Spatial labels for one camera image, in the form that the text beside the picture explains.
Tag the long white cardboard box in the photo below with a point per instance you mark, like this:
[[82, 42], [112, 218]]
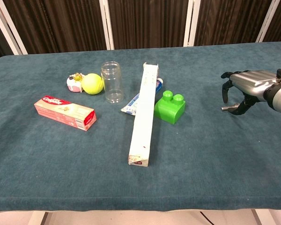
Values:
[[144, 112]]

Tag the blue white toothpaste tube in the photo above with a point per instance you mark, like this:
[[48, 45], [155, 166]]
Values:
[[130, 105]]

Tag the green plastic building block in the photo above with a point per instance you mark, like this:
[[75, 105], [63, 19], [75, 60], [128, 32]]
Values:
[[169, 107]]

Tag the yellow tennis ball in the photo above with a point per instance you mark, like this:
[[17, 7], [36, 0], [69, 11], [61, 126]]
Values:
[[92, 84]]

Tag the teal table cloth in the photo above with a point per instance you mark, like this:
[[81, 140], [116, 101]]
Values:
[[61, 164]]

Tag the pink white cupcake toy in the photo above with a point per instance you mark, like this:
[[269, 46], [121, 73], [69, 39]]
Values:
[[73, 84]]

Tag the clear plastic jar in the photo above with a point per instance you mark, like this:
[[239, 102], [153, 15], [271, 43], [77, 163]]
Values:
[[112, 82]]

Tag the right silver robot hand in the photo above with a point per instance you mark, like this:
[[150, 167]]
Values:
[[253, 80]]

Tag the red Colgate toothpaste box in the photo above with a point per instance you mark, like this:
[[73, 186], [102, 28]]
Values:
[[64, 112]]

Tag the dark folding screen white frame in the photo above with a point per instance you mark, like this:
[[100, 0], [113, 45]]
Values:
[[142, 21]]

